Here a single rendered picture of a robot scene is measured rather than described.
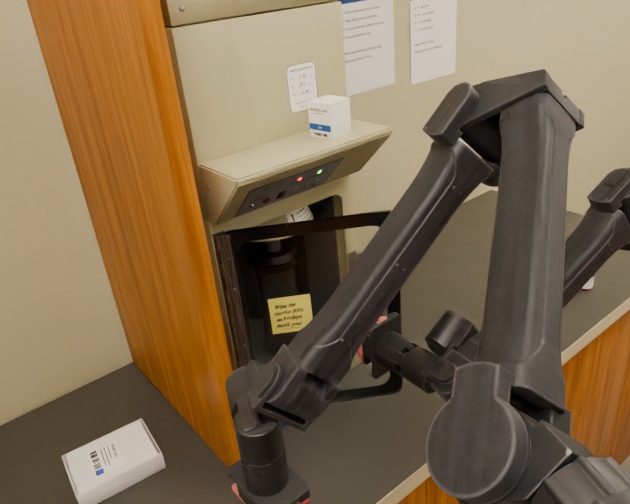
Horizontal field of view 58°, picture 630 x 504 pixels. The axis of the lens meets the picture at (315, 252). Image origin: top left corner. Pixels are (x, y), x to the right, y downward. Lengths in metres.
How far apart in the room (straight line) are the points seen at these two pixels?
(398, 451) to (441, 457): 0.71
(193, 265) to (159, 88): 0.26
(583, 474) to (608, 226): 0.56
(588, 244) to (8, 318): 1.13
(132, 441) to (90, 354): 0.33
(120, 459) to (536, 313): 0.89
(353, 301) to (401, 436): 0.57
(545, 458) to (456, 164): 0.34
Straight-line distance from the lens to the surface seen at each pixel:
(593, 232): 0.93
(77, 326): 1.44
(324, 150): 0.92
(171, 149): 0.80
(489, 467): 0.42
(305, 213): 1.12
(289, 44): 1.00
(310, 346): 0.66
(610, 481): 0.42
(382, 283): 0.65
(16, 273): 1.35
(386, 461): 1.14
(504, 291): 0.51
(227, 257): 0.98
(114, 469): 1.18
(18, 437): 1.41
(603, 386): 1.86
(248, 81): 0.95
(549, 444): 0.43
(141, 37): 0.78
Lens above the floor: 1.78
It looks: 27 degrees down
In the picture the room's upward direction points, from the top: 6 degrees counter-clockwise
